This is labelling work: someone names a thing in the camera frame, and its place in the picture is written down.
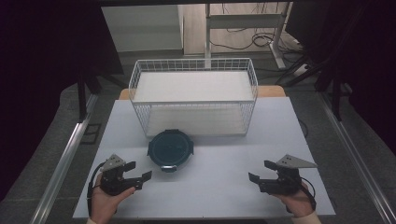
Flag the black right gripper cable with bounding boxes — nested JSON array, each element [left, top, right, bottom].
[[299, 176, 318, 212]]

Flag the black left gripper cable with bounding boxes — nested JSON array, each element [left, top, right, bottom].
[[86, 161, 107, 217]]

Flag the white power strip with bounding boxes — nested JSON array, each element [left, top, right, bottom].
[[293, 63, 311, 77]]

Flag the black floor grate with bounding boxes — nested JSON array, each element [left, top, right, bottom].
[[79, 122, 103, 146]]

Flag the black floor cables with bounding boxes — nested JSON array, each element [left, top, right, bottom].
[[208, 28, 302, 54]]

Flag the white metal desk frame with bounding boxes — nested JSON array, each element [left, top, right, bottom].
[[204, 1, 294, 70]]

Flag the person's right hand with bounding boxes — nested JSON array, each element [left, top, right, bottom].
[[273, 181, 316, 219]]

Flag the black stand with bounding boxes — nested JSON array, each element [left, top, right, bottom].
[[76, 70, 105, 124], [314, 70, 353, 123]]

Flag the person's left hand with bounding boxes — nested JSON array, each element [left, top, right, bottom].
[[90, 174, 137, 224]]

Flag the thin black floor cable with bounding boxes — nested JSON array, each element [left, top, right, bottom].
[[297, 118, 309, 140]]

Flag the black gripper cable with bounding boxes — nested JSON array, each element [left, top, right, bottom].
[[299, 176, 318, 212], [86, 161, 107, 217]]

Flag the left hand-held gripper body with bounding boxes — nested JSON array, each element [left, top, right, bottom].
[[99, 153, 135, 197]]

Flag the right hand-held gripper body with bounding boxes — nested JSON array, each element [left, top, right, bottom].
[[259, 154, 318, 197]]

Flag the metal floor rail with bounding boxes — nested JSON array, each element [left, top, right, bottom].
[[319, 92, 396, 224], [29, 92, 100, 224]]

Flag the white wire two-tier rack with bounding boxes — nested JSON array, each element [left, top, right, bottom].
[[128, 57, 260, 138]]

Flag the wooden table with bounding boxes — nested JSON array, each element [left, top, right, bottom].
[[119, 85, 287, 101]]

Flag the dark teal round lidded container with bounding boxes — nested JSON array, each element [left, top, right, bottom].
[[147, 128, 195, 174]]

